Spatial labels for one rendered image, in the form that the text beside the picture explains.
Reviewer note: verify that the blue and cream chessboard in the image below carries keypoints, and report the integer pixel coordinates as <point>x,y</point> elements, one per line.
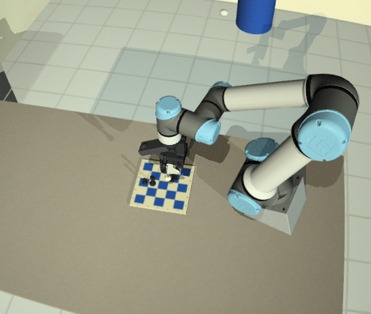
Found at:
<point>171,196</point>

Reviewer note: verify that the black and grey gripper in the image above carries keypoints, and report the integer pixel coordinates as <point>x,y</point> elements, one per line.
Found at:
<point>169,158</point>

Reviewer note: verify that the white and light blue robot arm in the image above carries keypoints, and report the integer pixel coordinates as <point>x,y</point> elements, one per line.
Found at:
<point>321,133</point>

